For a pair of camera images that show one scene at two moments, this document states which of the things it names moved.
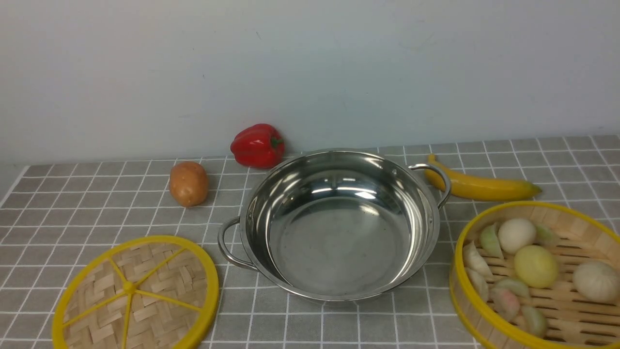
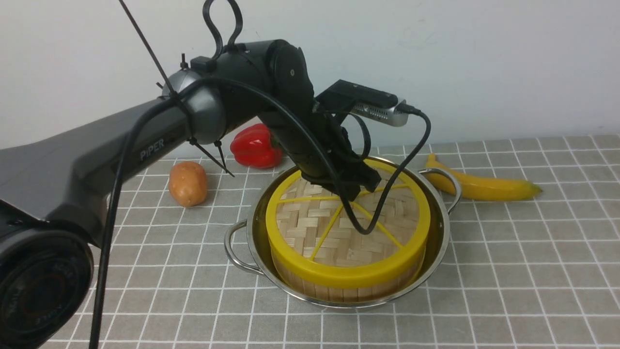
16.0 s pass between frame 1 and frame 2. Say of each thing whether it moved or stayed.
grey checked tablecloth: stayed
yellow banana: stayed
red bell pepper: stayed
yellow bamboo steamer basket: moved
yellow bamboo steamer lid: moved
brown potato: stayed
